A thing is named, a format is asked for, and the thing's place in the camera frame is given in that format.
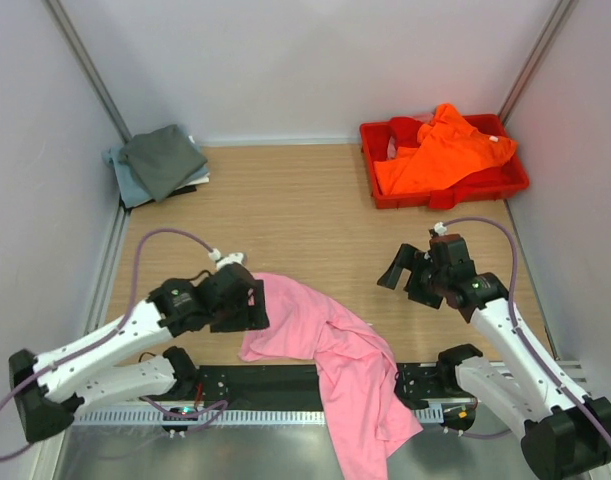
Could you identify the white slotted cable duct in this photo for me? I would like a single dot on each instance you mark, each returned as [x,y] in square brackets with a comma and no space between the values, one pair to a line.
[125,415]

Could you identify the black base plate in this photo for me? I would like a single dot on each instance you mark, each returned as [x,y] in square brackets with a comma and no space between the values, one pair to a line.
[296,387]

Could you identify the grey folded t-shirt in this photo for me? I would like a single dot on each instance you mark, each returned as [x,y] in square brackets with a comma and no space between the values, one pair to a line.
[162,160]

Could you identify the pink t-shirt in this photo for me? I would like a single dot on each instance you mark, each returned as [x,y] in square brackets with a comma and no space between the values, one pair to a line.
[356,368]

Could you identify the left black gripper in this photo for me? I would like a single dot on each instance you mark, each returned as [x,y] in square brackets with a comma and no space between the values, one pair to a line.
[252,317]

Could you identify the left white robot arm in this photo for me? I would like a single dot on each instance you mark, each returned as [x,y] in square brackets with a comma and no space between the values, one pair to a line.
[55,388]

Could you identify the red plastic bin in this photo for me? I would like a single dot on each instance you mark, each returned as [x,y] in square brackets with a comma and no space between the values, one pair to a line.
[492,184]

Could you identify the black folded t-shirt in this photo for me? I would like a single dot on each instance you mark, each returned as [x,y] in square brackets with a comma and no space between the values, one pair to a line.
[183,190]

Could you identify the light blue folded t-shirt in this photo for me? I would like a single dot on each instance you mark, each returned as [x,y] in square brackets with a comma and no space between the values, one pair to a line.
[131,191]

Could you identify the orange t-shirt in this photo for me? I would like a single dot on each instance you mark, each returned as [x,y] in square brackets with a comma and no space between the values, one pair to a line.
[436,154]

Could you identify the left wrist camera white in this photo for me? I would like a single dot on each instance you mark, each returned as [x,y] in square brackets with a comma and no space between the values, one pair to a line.
[221,260]

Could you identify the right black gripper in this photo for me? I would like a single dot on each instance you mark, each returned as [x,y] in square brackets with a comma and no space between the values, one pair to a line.
[412,259]

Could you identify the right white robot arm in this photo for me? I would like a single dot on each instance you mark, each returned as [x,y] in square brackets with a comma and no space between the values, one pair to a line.
[562,430]

